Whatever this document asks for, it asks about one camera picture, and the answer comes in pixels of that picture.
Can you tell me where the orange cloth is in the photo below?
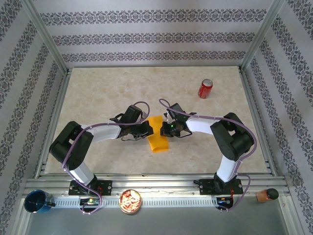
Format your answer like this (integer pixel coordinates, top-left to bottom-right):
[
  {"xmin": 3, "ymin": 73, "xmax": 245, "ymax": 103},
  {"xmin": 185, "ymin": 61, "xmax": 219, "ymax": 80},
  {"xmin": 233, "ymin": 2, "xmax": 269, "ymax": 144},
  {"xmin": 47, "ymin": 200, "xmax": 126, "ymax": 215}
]
[{"xmin": 146, "ymin": 115, "xmax": 170, "ymax": 154}]

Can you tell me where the red soda can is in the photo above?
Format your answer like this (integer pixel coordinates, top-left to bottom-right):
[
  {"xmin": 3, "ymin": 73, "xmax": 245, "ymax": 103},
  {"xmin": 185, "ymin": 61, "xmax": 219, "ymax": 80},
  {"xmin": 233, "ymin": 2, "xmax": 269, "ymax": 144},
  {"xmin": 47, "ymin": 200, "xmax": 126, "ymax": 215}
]
[{"xmin": 197, "ymin": 78, "xmax": 213, "ymax": 99}]

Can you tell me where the round bowl of red food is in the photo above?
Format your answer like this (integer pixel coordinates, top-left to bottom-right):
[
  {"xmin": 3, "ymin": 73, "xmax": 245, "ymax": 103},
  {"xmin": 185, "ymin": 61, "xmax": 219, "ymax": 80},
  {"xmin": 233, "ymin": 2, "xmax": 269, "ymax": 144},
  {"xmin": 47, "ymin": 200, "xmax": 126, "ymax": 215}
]
[{"xmin": 118, "ymin": 188, "xmax": 142, "ymax": 215}]

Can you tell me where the blue mug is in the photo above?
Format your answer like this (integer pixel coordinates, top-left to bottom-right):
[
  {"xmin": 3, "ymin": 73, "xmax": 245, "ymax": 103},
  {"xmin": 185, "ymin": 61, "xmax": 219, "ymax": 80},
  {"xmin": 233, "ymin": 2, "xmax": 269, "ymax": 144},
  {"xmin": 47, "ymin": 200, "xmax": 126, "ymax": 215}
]
[{"xmin": 23, "ymin": 189, "xmax": 56, "ymax": 214}]

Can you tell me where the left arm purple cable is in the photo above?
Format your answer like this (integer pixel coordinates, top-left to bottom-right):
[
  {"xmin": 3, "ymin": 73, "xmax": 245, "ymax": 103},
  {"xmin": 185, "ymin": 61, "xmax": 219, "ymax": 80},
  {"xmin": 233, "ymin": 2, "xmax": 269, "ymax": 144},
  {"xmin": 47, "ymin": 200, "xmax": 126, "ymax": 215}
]
[{"xmin": 62, "ymin": 101, "xmax": 150, "ymax": 216}]

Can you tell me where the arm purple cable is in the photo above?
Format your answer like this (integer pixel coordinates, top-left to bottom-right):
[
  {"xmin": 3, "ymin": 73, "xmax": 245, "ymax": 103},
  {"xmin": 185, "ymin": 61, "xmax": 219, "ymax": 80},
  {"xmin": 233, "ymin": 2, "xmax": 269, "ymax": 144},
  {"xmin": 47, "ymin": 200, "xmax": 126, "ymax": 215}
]
[
  {"xmin": 158, "ymin": 98, "xmax": 256, "ymax": 213},
  {"xmin": 62, "ymin": 101, "xmax": 150, "ymax": 216}
]

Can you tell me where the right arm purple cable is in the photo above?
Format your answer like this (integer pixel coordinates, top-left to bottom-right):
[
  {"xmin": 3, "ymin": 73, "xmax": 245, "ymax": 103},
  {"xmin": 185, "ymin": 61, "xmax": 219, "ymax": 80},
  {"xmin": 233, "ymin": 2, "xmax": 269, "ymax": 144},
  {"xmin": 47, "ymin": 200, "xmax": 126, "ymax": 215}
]
[{"xmin": 158, "ymin": 98, "xmax": 256, "ymax": 213}]

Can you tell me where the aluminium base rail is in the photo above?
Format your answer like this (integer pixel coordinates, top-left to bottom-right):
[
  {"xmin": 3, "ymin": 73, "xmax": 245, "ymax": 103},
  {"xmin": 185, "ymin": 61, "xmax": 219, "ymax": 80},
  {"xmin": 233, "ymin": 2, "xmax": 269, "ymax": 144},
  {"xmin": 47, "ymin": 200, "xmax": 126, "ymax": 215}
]
[{"xmin": 23, "ymin": 174, "xmax": 291, "ymax": 198}]

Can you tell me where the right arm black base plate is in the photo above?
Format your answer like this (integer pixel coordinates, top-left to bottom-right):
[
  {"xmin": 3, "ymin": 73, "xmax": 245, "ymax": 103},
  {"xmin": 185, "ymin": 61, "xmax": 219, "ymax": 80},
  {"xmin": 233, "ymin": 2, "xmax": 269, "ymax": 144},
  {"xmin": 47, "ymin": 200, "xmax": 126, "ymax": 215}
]
[{"xmin": 199, "ymin": 178, "xmax": 243, "ymax": 196}]

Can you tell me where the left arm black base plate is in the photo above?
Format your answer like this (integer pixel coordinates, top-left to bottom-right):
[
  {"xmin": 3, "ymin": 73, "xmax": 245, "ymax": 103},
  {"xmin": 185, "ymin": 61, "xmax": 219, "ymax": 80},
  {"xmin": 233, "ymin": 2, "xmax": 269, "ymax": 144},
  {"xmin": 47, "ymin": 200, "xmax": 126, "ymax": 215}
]
[{"xmin": 68, "ymin": 180, "xmax": 112, "ymax": 196}]

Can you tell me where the slotted grey cable duct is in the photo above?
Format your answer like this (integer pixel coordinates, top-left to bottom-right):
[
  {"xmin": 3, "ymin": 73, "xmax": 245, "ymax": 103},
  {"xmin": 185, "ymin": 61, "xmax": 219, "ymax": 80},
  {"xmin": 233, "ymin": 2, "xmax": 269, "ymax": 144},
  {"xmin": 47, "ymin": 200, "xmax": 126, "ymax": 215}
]
[{"xmin": 52, "ymin": 197, "xmax": 218, "ymax": 208}]

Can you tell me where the aluminium side rail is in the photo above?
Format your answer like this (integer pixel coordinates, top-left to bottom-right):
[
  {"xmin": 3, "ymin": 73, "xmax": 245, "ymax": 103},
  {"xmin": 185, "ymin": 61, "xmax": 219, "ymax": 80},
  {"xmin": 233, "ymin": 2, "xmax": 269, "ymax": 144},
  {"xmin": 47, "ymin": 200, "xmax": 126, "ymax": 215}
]
[
  {"xmin": 238, "ymin": 68, "xmax": 278, "ymax": 176},
  {"xmin": 34, "ymin": 68, "xmax": 73, "ymax": 178}
]

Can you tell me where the aluminium frame post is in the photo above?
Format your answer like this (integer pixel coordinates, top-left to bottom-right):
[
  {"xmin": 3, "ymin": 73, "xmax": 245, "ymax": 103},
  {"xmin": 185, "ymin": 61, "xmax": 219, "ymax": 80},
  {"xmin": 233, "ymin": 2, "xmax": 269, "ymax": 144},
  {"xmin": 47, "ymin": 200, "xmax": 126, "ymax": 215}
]
[
  {"xmin": 241, "ymin": 0, "xmax": 287, "ymax": 71},
  {"xmin": 21, "ymin": 0, "xmax": 69, "ymax": 74}
]

